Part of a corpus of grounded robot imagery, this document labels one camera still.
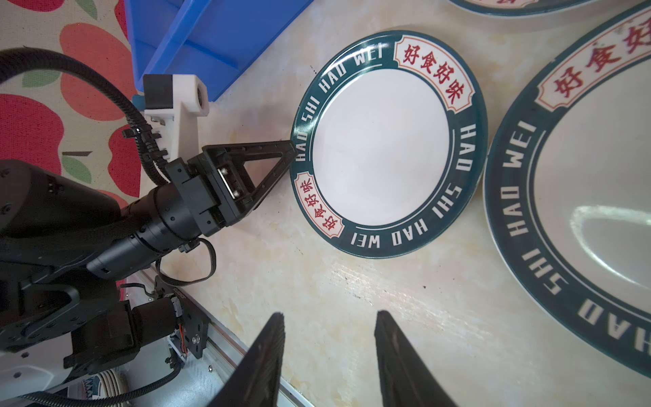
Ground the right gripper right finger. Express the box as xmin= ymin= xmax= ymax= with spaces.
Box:
xmin=375 ymin=310 xmax=456 ymax=406

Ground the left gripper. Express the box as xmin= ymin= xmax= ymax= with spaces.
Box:
xmin=86 ymin=140 xmax=298 ymax=280

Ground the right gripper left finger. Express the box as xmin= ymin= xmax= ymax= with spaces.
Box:
xmin=208 ymin=312 xmax=286 ymax=407

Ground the white plate green rim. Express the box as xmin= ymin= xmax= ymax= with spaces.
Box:
xmin=451 ymin=0 xmax=591 ymax=18
xmin=291 ymin=30 xmax=488 ymax=259
xmin=483 ymin=2 xmax=650 ymax=376

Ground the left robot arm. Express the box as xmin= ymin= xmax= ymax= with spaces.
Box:
xmin=1 ymin=47 xmax=298 ymax=406

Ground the blue plastic bin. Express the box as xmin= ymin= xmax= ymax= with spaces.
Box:
xmin=125 ymin=0 xmax=310 ymax=102

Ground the aluminium front rail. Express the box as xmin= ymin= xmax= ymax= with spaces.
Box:
xmin=65 ymin=269 xmax=316 ymax=407

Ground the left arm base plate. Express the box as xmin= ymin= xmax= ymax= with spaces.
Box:
xmin=154 ymin=276 xmax=210 ymax=360

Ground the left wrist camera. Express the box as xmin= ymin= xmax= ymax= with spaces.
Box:
xmin=143 ymin=75 xmax=210 ymax=162

